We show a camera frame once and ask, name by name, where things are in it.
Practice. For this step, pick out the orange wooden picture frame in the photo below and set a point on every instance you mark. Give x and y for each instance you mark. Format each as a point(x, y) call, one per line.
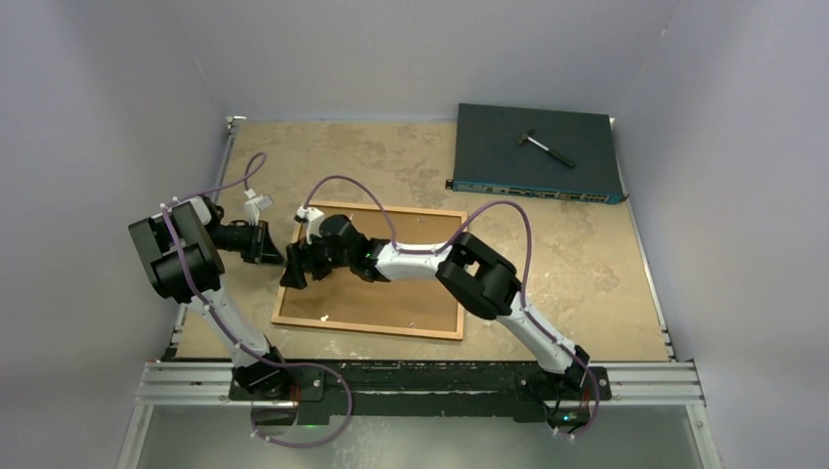
point(369, 329)

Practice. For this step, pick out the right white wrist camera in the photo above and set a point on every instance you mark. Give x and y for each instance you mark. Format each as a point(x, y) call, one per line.
point(311, 219)

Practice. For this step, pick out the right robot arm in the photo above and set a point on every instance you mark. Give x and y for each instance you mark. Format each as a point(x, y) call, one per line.
point(483, 281)

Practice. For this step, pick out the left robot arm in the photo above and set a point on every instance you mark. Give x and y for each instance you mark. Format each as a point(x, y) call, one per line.
point(179, 251)

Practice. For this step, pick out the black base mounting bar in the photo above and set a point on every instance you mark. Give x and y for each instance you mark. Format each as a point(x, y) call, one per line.
point(519, 390)

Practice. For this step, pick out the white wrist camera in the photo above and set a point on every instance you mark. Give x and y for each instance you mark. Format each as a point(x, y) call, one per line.
point(253, 206)
point(311, 219)

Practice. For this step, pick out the dark network switch box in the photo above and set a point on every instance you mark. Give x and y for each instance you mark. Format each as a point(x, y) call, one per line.
point(540, 153)

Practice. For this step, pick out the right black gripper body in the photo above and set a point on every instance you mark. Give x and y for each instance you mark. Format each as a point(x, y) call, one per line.
point(325, 258)

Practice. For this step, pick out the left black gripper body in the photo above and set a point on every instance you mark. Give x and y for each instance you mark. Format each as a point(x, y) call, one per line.
point(239, 239)

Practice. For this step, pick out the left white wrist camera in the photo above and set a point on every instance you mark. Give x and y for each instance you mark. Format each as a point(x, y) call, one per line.
point(253, 206)

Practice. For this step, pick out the small black hammer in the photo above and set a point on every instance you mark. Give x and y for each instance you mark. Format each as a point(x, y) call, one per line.
point(528, 137)

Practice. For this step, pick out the aluminium rail frame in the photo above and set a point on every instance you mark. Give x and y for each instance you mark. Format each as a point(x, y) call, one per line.
point(589, 277)

